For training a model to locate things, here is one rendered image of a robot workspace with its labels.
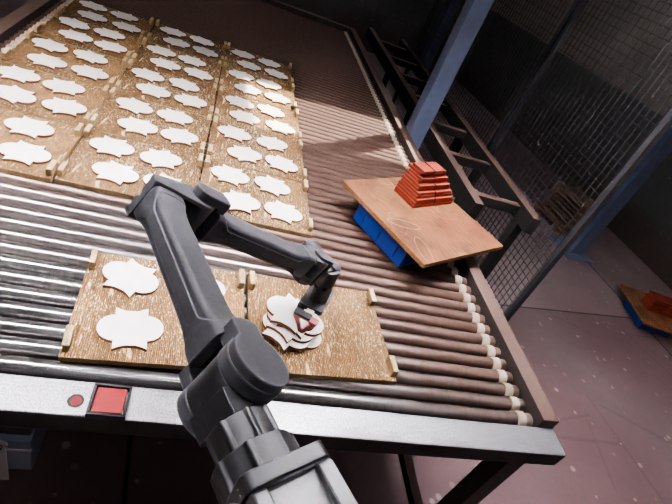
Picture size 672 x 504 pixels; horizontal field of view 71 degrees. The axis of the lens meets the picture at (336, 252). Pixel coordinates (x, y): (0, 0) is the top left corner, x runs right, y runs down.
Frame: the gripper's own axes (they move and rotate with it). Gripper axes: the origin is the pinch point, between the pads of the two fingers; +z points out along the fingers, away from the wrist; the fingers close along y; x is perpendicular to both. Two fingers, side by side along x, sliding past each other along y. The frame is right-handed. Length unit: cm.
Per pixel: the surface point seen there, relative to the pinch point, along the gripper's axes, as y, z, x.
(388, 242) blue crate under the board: -59, 4, 11
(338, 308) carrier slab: -16.2, 6.3, 6.0
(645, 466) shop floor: -124, 106, 204
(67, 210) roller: -1, 6, -78
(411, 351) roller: -16.4, 8.8, 31.7
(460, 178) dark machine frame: -137, 1, 30
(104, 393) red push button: 42, 5, -30
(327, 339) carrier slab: -2.3, 6.0, 7.2
